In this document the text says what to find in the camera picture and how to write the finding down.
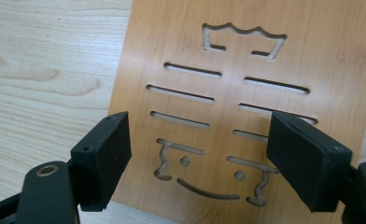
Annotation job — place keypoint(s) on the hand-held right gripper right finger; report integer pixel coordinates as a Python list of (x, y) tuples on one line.
[(305, 161)]

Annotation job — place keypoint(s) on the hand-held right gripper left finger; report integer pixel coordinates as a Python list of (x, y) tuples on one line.
[(105, 161)]

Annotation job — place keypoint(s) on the carved wooden trivet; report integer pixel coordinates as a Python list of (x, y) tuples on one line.
[(234, 102)]

